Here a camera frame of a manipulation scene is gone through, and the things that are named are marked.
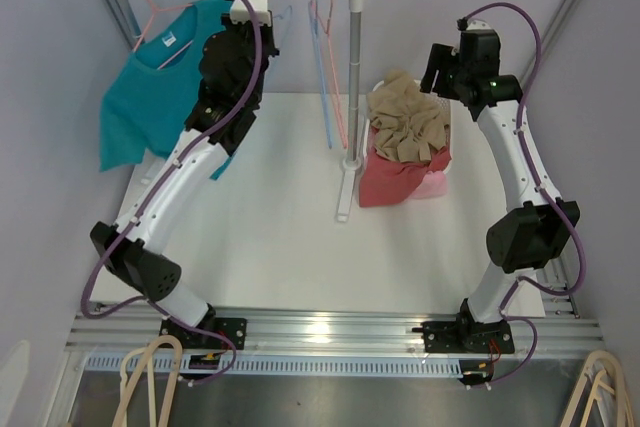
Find light blue wire hanger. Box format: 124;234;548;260
308;0;336;150
263;4;294;92

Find tan t-shirt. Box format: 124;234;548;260
365;67;449;164

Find pink wire hanger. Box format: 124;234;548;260
329;0;349;149

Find pink t-shirt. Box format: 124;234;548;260
411;171;448;199

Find coral red t-shirt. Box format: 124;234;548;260
358;147;451;208

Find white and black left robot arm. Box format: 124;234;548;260
90;14;279;348

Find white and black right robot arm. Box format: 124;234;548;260
420;22;580;353

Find teal t-shirt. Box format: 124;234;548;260
100;0;231;171

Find pink hanger at rack end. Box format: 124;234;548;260
132;0;197;71

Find white perforated plastic basket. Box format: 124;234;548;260
362;79;455;178

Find white and grey clothes rack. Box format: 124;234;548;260
92;0;369;223

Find beige wooden hangers left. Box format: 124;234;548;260
110;335;184;427

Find beige wooden hangers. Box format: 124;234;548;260
559;350;636;427
110;335;184;427

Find beige wooden hangers right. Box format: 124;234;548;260
559;350;636;427

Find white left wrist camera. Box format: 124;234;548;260
229;0;273;27

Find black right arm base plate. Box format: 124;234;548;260
411;320;515;354

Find aluminium mounting rail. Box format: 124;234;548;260
66;306;605;358

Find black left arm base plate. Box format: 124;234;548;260
159;306;248;351

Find white slotted cable duct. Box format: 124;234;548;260
82;352;464;378

